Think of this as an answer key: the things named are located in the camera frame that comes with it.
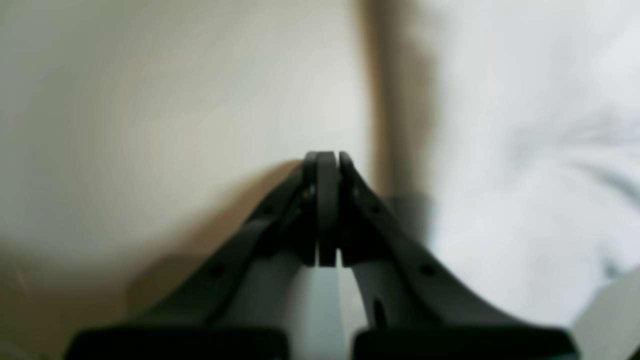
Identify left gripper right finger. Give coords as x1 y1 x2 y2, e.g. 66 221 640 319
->
339 152 581 360

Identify white printed T-shirt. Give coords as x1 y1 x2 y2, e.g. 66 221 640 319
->
394 0 639 360

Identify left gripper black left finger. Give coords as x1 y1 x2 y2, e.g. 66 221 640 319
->
65 152 339 360

